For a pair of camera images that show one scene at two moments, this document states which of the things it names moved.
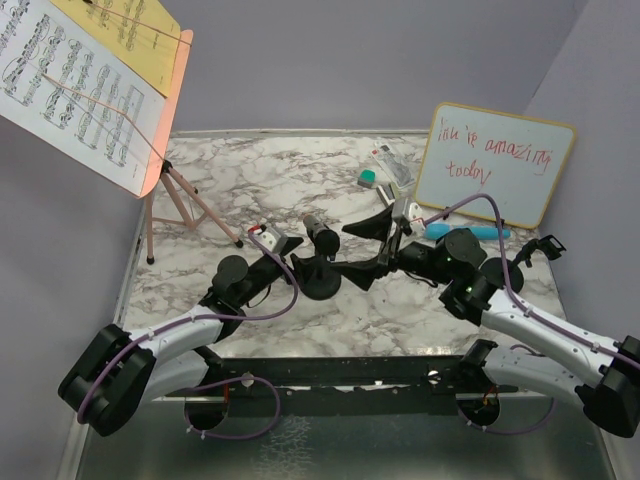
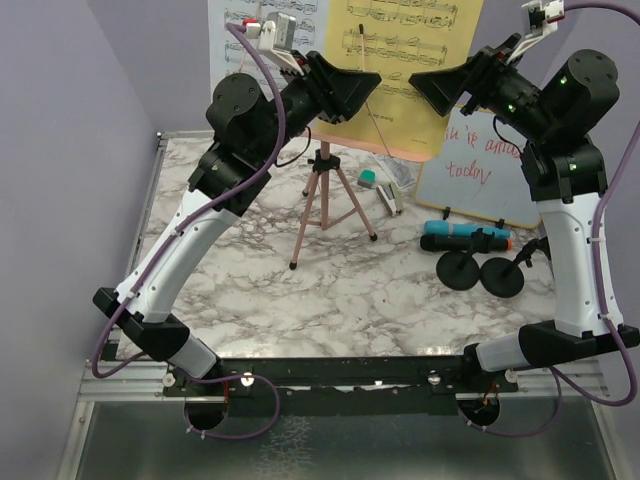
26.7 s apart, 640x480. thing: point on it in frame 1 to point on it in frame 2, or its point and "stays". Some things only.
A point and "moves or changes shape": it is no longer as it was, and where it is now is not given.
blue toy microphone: [434, 230] stays
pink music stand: [171, 199] to [329, 199]
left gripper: [289, 244] to [336, 92]
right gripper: [376, 227] to [443, 88]
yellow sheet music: [139, 33] to [395, 39]
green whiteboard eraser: [366, 178] stays
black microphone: [325, 240] moves or changes shape
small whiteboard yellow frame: [518, 161] stays
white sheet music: [74, 97] to [226, 56]
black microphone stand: [323, 282] to [503, 277]
